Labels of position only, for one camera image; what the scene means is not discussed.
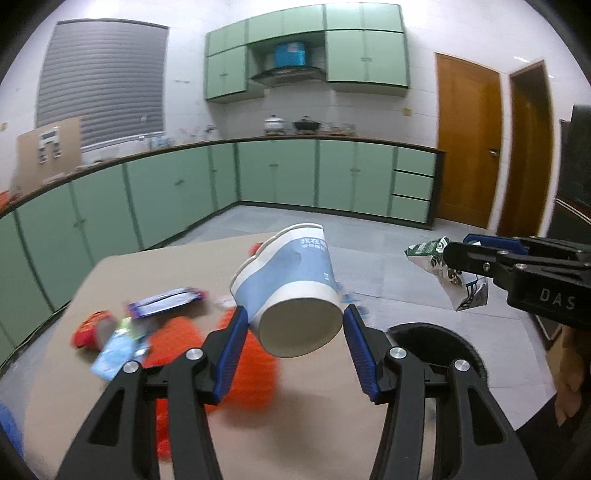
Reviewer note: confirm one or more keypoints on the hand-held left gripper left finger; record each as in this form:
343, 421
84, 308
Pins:
233, 341

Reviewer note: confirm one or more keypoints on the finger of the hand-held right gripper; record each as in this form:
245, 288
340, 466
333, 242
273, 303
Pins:
466, 261
494, 242

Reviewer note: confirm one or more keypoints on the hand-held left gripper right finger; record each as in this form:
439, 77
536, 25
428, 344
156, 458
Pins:
358, 341

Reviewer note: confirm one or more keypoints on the green white carton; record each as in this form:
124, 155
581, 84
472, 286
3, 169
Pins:
427, 258

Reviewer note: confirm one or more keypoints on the red plastic bag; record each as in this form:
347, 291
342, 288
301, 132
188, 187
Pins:
254, 383

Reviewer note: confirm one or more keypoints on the black round bin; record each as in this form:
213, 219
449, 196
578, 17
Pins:
434, 337

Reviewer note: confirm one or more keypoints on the blue white snack wrapper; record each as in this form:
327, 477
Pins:
161, 302

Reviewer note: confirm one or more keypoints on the blue white paper cup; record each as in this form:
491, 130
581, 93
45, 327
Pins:
295, 277

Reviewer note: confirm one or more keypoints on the person's right hand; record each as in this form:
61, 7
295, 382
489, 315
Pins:
567, 369

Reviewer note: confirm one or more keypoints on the green drawer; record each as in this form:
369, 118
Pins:
411, 209
413, 185
415, 161

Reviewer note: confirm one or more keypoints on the small green white packet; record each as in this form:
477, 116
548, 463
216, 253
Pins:
127, 325

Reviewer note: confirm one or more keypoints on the closed wooden door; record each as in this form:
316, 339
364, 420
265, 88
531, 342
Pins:
466, 138

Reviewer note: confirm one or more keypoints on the light blue packet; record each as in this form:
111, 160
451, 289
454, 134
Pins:
113, 355

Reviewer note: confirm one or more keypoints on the red snack wrapper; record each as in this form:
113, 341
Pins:
87, 330

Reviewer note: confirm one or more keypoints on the green base cabinets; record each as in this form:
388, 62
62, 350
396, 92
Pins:
286, 170

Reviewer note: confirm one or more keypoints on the black wok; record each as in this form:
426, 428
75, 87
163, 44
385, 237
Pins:
305, 124

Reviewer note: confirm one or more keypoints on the white cooking pot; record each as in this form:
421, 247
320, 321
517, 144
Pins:
273, 124

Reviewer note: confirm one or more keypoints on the cardboard panel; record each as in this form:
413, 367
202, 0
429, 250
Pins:
69, 147

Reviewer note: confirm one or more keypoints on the black range hood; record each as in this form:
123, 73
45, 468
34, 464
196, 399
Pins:
286, 74

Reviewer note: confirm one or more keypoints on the orange item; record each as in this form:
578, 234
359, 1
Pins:
3, 199

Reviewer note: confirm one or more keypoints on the blue box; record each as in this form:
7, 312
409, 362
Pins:
290, 54

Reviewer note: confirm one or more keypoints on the grey window blind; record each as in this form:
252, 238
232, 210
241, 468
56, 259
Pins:
101, 78

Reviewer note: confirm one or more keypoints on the wooden door frame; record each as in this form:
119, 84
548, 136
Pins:
531, 161

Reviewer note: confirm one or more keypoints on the green wall cabinets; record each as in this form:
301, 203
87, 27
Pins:
364, 60

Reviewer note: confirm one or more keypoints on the white plastic bracket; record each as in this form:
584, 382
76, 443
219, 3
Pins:
50, 138

